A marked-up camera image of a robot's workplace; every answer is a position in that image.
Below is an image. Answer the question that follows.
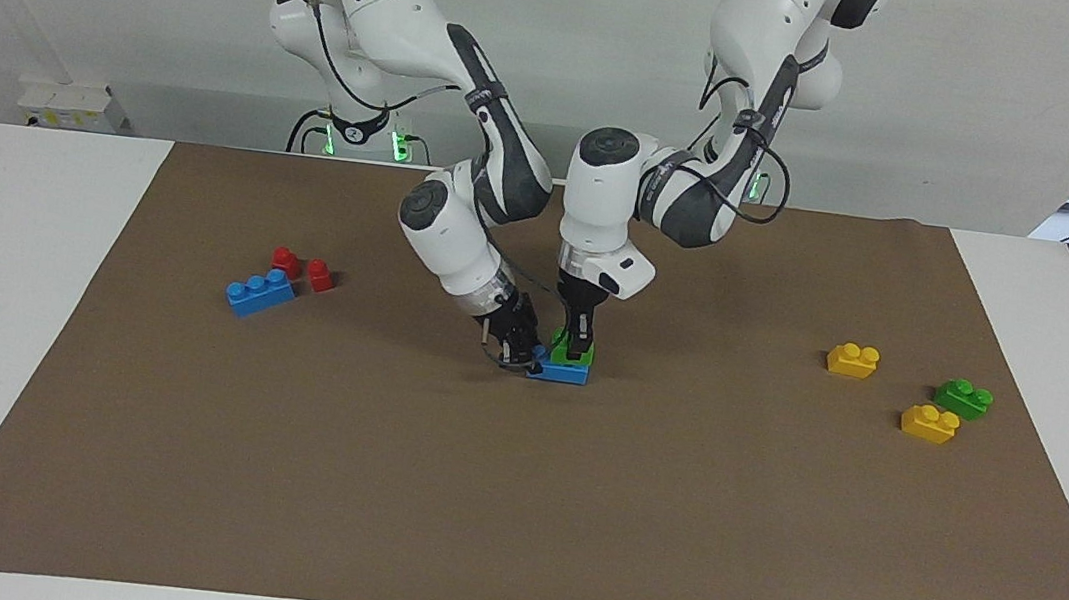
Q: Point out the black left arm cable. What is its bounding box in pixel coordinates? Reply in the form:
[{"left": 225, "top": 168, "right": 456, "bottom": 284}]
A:
[{"left": 685, "top": 48, "right": 806, "bottom": 229}]

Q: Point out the yellow two-stud toy block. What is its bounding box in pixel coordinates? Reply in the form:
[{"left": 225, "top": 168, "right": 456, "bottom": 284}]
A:
[
  {"left": 898, "top": 401, "right": 963, "bottom": 448},
  {"left": 825, "top": 341, "right": 882, "bottom": 381}
]

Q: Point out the brown table mat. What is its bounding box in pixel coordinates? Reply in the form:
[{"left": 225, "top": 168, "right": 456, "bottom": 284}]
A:
[{"left": 0, "top": 115, "right": 1069, "bottom": 600}]

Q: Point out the blue three-stud toy block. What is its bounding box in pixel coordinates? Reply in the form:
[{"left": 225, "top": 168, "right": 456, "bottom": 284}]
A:
[
  {"left": 224, "top": 263, "right": 299, "bottom": 325},
  {"left": 525, "top": 344, "right": 593, "bottom": 388}
]

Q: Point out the white power box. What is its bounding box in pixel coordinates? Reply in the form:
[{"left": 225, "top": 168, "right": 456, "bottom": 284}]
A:
[{"left": 15, "top": 75, "right": 130, "bottom": 137}]

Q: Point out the black right base cable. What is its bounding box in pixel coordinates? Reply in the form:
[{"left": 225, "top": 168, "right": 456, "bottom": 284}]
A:
[{"left": 286, "top": 106, "right": 329, "bottom": 157}]

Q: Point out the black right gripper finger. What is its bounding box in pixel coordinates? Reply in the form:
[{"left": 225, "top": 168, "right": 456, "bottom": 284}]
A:
[
  {"left": 497, "top": 329, "right": 535, "bottom": 373},
  {"left": 519, "top": 319, "right": 549, "bottom": 363}
]

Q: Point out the green two-stud toy block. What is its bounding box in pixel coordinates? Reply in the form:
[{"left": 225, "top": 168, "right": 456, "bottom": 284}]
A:
[
  {"left": 932, "top": 376, "right": 996, "bottom": 424},
  {"left": 548, "top": 327, "right": 598, "bottom": 369}
]

